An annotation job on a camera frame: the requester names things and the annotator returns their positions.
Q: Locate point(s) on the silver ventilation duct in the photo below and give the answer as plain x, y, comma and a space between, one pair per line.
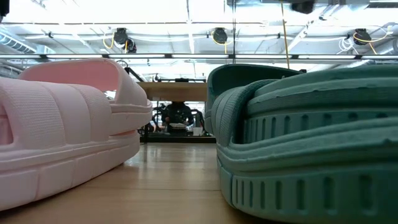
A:
357, 64

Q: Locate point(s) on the wooden shelf with black frame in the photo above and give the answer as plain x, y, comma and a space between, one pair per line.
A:
174, 91

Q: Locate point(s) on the seated person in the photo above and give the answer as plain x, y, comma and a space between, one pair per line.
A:
178, 116

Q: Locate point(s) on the pink foam slide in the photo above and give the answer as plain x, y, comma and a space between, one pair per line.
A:
130, 115
46, 124

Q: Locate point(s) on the thin black hanging pole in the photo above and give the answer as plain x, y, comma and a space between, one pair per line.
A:
234, 31

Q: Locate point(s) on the long ceiling light bar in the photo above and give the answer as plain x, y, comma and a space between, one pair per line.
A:
199, 56

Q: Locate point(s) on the white cup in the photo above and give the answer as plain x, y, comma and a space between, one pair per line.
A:
197, 131

